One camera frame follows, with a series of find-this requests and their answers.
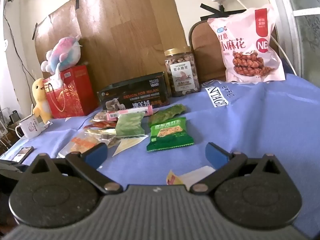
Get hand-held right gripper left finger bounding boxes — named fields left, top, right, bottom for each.
left=24, top=142, right=123, bottom=194

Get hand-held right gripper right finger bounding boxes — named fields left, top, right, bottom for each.
left=190, top=142, right=285, bottom=196

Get clear orange snack packet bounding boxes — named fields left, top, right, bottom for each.
left=57, top=131, right=110, bottom=159

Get gold snack packet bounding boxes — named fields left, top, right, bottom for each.
left=84, top=127, right=118, bottom=137

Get white triangular packet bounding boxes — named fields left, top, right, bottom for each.
left=112, top=135, right=149, bottom=157

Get clear nut packet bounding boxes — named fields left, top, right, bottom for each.
left=93, top=110, right=110, bottom=122

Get white yellow snack packet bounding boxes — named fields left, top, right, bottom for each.
left=166, top=165, right=217, bottom=185

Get light green snack packet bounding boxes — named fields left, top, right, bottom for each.
left=115, top=112, right=146, bottom=137

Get dark green cracker packet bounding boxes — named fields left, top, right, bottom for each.
left=146, top=117, right=195, bottom=152

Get pink bar packet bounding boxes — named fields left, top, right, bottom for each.
left=106, top=106, right=153, bottom=121

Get green leaf-print packet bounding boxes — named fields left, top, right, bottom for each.
left=147, top=104, right=187, bottom=127

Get black printed box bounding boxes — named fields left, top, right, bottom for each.
left=97, top=71, right=172, bottom=112

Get blue printed bedsheet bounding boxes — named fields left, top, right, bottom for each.
left=0, top=73, right=320, bottom=230

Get red gift bag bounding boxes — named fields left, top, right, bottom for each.
left=42, top=76, right=85, bottom=119

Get red box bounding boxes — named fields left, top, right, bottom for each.
left=60, top=64, right=99, bottom=117

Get white enamel mug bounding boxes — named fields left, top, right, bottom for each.
left=15, top=114, right=42, bottom=139

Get black smartphone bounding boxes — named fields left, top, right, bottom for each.
left=11, top=146, right=34, bottom=164

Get yellow duck plush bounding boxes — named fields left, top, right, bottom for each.
left=31, top=78, right=53, bottom=124

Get clear nut jar gold lid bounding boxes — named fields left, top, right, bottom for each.
left=164, top=47, right=201, bottom=97

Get pink blue plush toy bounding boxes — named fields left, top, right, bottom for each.
left=41, top=35, right=83, bottom=85

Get large pink snack bag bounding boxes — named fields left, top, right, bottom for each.
left=207, top=4, right=286, bottom=82

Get wooden board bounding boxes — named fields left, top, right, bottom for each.
left=35, top=0, right=192, bottom=87

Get crossed black tape strips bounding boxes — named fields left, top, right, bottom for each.
left=200, top=4, right=247, bottom=20

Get white cable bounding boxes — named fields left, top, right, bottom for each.
left=215, top=0, right=298, bottom=76

